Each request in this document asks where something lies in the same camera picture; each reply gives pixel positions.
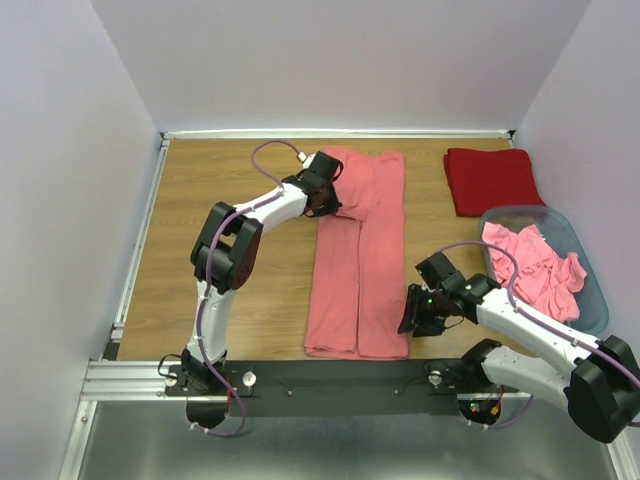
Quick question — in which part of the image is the aluminium back rail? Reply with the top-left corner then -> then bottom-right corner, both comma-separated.
162,128 -> 512,140

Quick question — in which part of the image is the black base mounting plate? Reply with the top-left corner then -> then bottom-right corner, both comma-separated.
158,359 -> 500,425

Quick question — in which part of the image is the aluminium rail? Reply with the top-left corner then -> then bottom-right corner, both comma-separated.
162,128 -> 512,140
63,361 -> 639,479

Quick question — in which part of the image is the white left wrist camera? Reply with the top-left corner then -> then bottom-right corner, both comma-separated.
297,151 -> 315,169

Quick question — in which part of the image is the aluminium front rail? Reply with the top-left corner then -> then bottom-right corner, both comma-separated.
63,361 -> 639,479

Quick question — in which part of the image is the blue plastic basket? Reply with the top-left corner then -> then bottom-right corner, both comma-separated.
479,205 -> 609,335

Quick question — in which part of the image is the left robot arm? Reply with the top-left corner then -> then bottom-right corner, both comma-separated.
181,151 -> 344,395

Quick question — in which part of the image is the folded red t-shirt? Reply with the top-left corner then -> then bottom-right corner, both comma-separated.
443,148 -> 545,217

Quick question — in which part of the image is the salmon pink t-shirt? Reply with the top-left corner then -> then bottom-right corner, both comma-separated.
304,147 -> 409,360

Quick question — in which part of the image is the light pink t-shirt in basket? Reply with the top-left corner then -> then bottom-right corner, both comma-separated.
482,222 -> 587,323

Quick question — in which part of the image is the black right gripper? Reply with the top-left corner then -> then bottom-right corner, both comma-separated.
396,282 -> 450,337

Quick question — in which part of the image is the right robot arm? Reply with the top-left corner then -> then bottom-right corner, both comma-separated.
398,251 -> 639,443

